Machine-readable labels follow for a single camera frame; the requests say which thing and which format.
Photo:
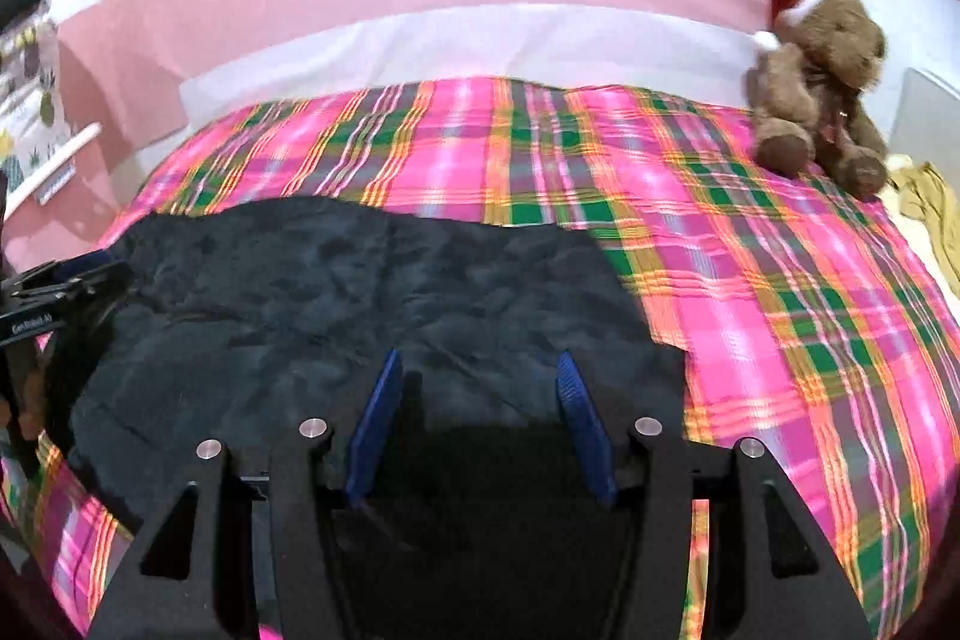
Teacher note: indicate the white panel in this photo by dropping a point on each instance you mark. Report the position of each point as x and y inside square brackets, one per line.
[930, 111]

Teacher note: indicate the brown teddy bear, red hat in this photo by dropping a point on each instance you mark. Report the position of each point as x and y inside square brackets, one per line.
[825, 85]

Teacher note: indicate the pineapple print cloth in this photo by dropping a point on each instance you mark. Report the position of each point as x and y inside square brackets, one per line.
[34, 100]

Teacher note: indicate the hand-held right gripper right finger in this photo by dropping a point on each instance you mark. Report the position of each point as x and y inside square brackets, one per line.
[585, 422]

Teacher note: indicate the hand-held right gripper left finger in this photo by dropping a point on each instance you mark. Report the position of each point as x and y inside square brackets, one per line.
[375, 422]

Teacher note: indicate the olive yellow cloth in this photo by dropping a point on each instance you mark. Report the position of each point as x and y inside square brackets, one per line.
[930, 212]

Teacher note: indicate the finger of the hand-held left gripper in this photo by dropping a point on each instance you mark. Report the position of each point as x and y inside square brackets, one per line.
[94, 280]

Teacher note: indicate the pink plaid blanket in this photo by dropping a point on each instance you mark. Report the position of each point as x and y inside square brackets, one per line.
[750, 310]

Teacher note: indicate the black garment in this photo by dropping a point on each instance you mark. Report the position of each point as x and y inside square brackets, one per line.
[360, 295]

